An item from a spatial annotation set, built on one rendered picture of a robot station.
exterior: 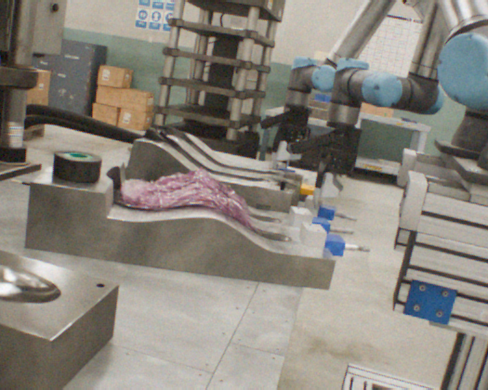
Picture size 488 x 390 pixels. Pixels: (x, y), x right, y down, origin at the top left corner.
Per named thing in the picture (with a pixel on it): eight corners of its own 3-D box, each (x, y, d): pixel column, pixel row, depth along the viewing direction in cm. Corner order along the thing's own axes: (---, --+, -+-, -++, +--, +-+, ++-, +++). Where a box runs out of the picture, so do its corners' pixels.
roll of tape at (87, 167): (103, 175, 94) (106, 155, 93) (95, 185, 86) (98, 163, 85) (59, 167, 93) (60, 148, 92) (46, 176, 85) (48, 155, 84)
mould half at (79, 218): (299, 240, 115) (309, 190, 113) (329, 291, 90) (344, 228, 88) (60, 204, 108) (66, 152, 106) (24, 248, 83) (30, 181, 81)
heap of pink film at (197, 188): (252, 210, 109) (259, 172, 107) (264, 239, 92) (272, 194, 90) (122, 190, 106) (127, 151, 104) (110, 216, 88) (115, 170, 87)
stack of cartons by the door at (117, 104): (151, 130, 802) (160, 74, 785) (143, 132, 771) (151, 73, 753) (100, 120, 817) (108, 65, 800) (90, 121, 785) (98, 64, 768)
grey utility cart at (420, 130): (408, 185, 737) (424, 118, 717) (416, 193, 686) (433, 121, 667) (330, 169, 742) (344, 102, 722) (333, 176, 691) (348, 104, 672)
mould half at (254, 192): (296, 207, 144) (307, 158, 141) (284, 233, 119) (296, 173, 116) (121, 168, 152) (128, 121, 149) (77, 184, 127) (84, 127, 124)
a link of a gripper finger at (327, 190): (334, 213, 126) (343, 175, 127) (309, 207, 127) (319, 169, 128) (335, 214, 129) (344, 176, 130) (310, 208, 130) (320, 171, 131)
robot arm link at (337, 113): (327, 102, 125) (332, 102, 133) (323, 122, 126) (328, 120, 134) (359, 109, 123) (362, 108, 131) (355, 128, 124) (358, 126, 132)
